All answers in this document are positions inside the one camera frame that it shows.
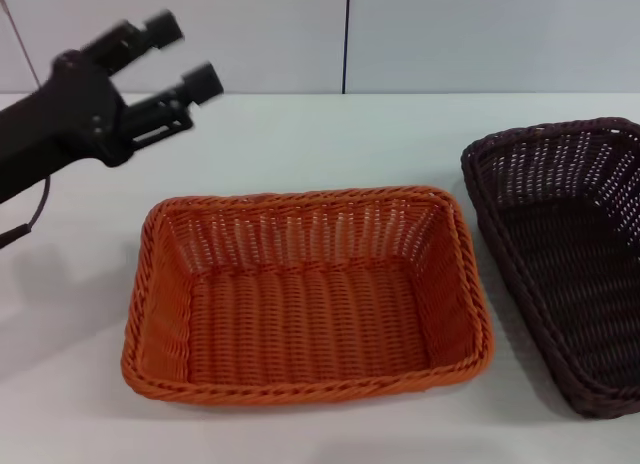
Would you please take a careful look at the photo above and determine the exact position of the grey left gripper cable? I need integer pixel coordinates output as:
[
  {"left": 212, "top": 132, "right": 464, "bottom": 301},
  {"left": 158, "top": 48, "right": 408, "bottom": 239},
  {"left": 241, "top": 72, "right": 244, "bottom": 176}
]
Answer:
[{"left": 0, "top": 175, "right": 52, "bottom": 251}]

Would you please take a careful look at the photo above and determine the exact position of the dark brown woven plastic basket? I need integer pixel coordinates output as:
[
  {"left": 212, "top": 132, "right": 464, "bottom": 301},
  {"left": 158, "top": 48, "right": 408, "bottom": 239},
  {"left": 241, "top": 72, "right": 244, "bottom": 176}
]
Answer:
[{"left": 459, "top": 116, "right": 640, "bottom": 422}]

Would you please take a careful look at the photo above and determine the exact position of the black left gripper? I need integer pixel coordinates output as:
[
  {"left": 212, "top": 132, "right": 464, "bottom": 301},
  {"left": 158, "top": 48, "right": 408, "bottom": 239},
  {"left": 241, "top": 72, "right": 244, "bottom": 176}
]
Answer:
[{"left": 0, "top": 10, "right": 225, "bottom": 206}]

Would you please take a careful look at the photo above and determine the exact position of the orange woven plastic basket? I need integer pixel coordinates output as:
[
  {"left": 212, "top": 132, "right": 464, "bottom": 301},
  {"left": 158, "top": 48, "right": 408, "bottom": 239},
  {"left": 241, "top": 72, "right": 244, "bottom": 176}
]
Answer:
[{"left": 120, "top": 184, "right": 496, "bottom": 410}]

